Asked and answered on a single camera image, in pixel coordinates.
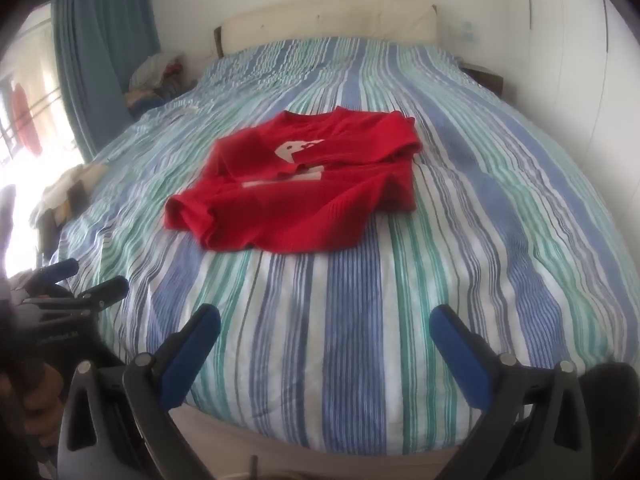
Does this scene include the red knit sweater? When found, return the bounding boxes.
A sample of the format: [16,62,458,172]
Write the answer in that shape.
[164,107,422,254]

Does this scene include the pile of clothes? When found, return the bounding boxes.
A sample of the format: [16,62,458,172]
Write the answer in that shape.
[125,51,186,120]

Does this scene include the striped blue green bedspread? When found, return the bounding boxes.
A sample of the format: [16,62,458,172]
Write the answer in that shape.
[56,38,639,455]

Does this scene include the teal curtain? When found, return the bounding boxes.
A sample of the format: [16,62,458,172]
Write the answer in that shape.
[51,0,160,162]

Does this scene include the dark wooden nightstand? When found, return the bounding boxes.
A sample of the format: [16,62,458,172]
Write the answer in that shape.
[459,62,504,98]

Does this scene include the white wardrobe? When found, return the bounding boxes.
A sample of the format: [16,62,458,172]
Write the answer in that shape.
[504,0,640,181]

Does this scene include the cream padded headboard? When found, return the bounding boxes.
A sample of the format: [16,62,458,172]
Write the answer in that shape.
[214,0,439,58]

